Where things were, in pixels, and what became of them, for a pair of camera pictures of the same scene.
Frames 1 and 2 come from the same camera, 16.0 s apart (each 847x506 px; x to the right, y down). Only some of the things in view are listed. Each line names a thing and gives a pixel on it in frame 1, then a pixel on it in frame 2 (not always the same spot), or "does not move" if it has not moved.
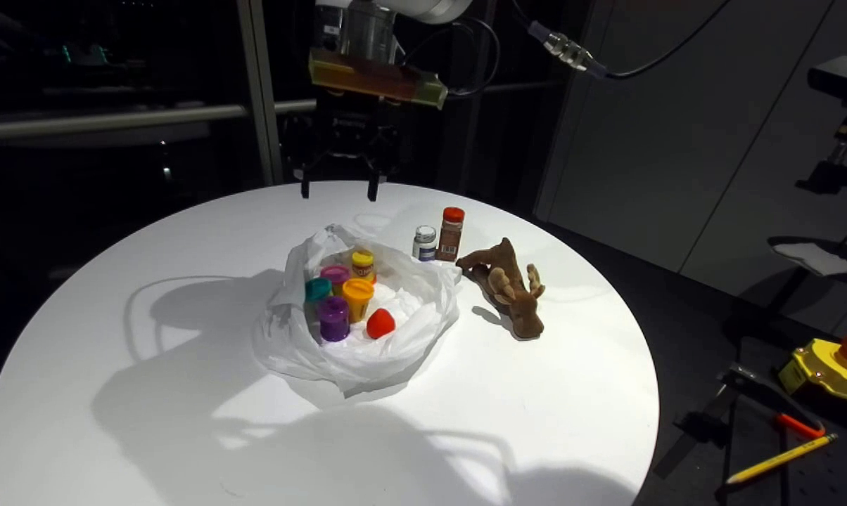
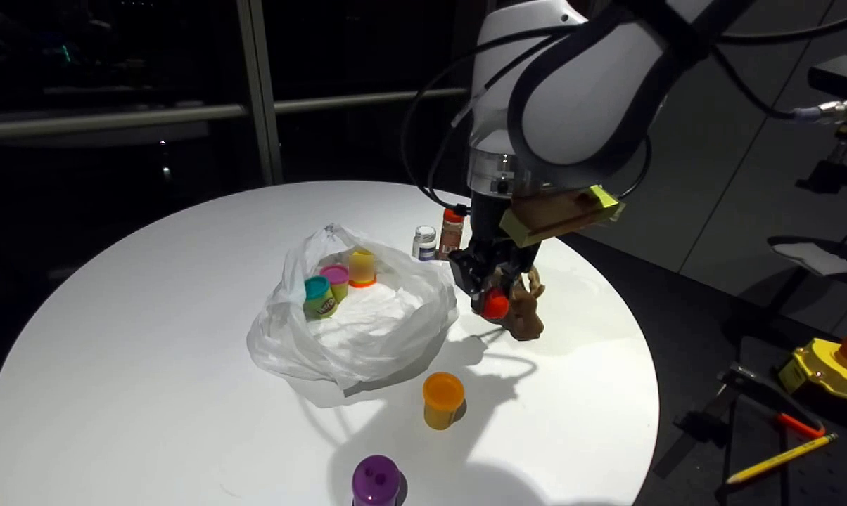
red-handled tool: (775, 400) does not move
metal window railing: (2, 129) does not move
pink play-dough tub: (334, 274) does not move
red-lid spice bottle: (450, 230) does not move
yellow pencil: (780, 459) does not move
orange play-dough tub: (357, 291) → (441, 400)
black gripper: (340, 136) → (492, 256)
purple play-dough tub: (334, 319) → (378, 481)
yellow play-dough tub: (360, 258) does not move
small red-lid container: (381, 323) → (492, 303)
